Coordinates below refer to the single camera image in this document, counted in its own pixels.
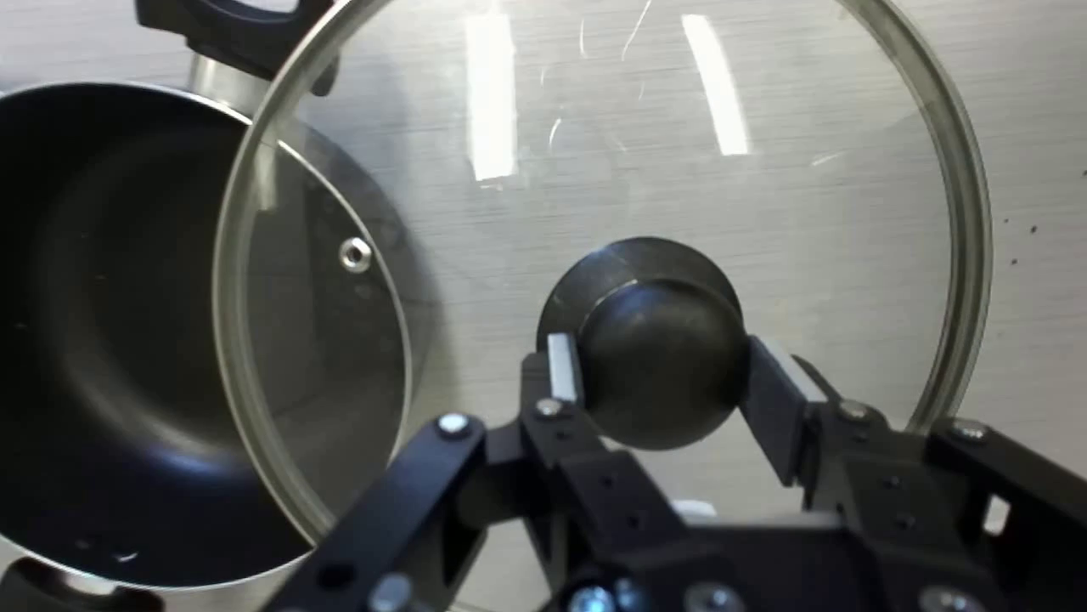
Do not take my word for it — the glass lid with black knob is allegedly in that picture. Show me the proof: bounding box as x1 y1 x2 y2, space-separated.
212 0 996 546

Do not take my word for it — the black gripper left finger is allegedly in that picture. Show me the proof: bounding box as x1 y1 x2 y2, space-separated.
264 331 683 612

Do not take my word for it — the black cooking pot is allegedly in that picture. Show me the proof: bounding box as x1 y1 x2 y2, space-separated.
0 0 456 612

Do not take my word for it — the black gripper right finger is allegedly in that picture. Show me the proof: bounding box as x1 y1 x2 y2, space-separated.
741 333 1087 612

